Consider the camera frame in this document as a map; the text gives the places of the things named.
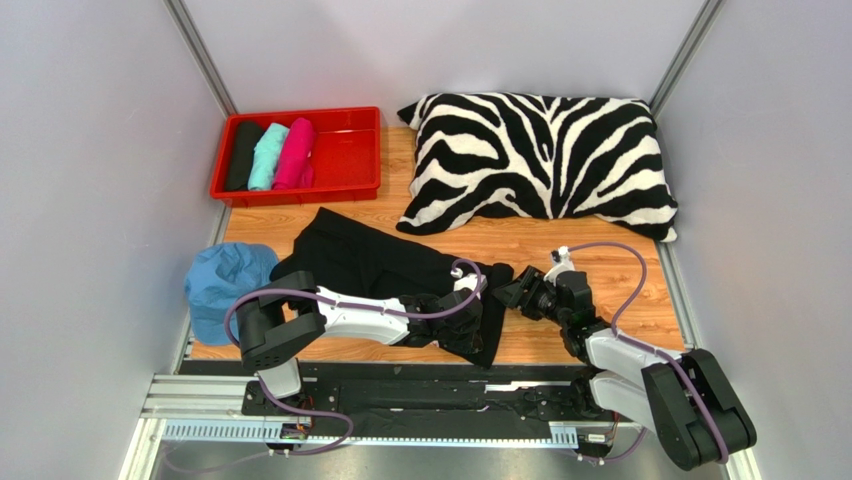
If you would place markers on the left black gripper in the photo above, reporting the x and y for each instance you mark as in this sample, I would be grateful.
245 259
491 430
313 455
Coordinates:
472 343

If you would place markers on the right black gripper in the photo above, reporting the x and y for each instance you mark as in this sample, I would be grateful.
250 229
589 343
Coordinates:
525 292

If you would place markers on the black t shirt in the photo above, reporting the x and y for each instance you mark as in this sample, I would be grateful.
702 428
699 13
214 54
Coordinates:
352 258

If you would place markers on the blue bucket hat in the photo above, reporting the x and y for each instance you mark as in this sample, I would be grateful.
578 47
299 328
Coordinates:
217 277

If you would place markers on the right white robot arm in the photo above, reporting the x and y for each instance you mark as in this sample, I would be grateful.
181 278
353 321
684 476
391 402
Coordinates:
685 399

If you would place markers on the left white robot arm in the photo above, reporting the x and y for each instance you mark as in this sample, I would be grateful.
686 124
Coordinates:
274 324

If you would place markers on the zebra print pillow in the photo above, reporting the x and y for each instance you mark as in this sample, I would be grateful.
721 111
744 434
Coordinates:
500 155

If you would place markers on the rolled pink shirt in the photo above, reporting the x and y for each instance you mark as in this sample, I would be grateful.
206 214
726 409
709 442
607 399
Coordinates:
294 169

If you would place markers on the red plastic bin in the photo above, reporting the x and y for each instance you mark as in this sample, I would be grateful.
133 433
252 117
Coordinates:
346 157

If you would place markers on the rolled teal shirt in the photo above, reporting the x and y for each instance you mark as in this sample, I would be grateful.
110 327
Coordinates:
266 157

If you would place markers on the rolled black shirt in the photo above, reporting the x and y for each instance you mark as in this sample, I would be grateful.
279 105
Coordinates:
247 135

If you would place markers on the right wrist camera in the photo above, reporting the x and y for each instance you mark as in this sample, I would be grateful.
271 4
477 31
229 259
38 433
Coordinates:
561 262

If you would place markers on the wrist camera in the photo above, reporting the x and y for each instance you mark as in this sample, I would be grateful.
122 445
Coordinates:
469 281
561 262

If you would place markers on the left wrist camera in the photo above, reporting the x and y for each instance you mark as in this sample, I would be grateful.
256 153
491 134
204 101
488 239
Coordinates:
469 281

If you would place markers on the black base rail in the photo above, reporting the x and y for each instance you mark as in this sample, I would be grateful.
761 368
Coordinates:
453 402

